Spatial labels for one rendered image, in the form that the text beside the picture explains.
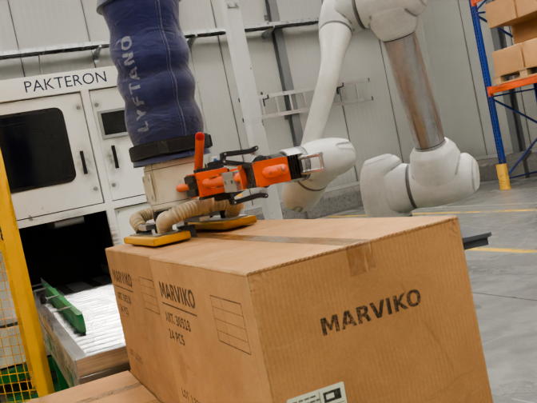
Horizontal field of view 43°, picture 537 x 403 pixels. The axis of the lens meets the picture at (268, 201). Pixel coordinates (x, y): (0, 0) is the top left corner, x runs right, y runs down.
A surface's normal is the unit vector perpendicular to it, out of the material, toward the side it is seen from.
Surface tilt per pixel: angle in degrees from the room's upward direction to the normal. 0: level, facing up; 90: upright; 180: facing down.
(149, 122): 79
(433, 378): 90
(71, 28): 90
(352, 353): 90
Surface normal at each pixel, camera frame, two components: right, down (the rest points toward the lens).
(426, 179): -0.50, 0.38
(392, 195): -0.37, 0.21
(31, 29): 0.40, -0.04
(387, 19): -0.30, 0.56
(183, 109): 0.58, -0.33
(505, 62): -0.90, 0.22
